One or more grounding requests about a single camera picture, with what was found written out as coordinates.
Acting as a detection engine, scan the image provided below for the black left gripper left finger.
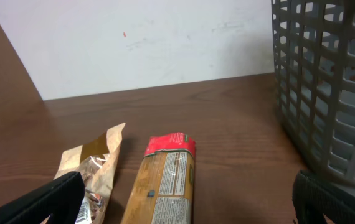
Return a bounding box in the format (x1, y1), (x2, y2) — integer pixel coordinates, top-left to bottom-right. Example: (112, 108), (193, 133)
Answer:
(0, 171), (85, 224)

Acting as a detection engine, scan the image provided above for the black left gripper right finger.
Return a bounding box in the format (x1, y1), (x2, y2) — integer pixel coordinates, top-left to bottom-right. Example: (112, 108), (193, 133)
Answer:
(292, 170), (355, 224)

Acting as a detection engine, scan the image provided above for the long orange biscuit pack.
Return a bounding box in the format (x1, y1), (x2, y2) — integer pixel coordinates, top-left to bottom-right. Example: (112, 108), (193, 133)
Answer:
(121, 133), (196, 224)

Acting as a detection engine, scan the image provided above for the white brown snack pouch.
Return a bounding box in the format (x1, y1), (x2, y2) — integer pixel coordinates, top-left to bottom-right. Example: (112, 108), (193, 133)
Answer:
(55, 123), (126, 224)

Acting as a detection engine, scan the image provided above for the grey plastic lattice basket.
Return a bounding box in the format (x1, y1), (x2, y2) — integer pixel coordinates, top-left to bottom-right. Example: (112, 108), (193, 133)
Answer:
(272, 0), (355, 196)

